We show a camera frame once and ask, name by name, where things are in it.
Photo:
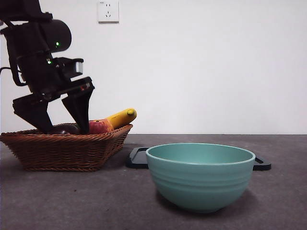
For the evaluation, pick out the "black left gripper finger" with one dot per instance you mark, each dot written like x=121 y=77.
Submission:
x=80 y=107
x=37 y=117

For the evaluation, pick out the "dark purple plum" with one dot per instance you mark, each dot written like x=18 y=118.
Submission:
x=64 y=130

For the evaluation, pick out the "teal ribbed bowl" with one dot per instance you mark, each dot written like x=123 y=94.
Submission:
x=200 y=184

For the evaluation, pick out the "red apple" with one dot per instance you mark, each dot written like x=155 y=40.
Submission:
x=100 y=128

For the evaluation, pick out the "yellow banana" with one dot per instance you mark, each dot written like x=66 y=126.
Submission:
x=120 y=118

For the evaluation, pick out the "brown wicker basket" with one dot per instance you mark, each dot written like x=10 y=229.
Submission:
x=60 y=153

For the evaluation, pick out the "dark rectangular tray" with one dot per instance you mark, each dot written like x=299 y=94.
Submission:
x=136 y=160

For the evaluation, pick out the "pale grey left wrist camera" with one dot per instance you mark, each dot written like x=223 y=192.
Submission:
x=72 y=67

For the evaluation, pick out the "white wall socket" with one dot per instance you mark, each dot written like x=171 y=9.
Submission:
x=108 y=12

